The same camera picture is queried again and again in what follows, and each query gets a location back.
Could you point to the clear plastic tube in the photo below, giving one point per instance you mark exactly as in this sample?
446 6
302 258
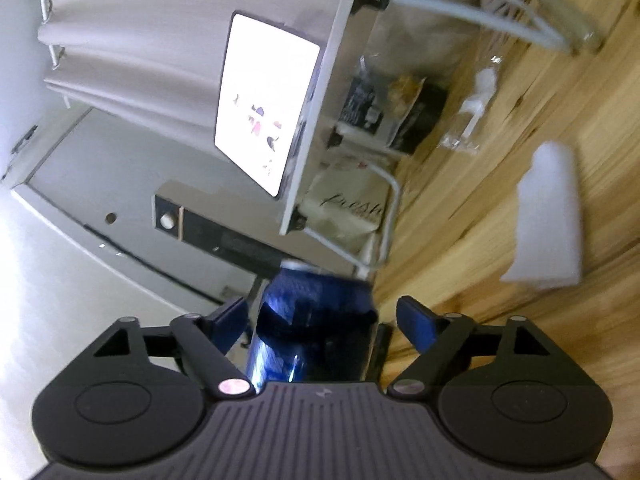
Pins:
562 17

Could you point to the tablet with lit screen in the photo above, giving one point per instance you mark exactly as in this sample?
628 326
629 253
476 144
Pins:
265 105

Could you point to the clear plastic bag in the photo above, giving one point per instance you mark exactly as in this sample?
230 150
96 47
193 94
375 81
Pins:
472 105

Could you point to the white desk riser stand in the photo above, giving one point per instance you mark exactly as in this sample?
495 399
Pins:
345 75

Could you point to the white tissue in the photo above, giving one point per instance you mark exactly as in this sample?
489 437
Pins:
547 220

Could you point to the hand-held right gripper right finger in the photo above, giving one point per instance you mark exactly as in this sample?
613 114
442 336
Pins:
415 325

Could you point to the black and white appliance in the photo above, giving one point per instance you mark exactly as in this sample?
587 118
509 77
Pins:
125 180

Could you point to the white tote bag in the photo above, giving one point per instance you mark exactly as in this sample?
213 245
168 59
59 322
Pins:
345 205

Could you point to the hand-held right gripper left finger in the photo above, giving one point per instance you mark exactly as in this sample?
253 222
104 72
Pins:
233 318

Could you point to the black snack bag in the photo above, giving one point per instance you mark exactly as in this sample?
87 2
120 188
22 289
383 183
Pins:
415 115

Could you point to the white curtain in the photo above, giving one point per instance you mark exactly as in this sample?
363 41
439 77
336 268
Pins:
150 40

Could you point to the blue drink can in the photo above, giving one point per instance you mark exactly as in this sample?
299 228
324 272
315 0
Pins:
310 325

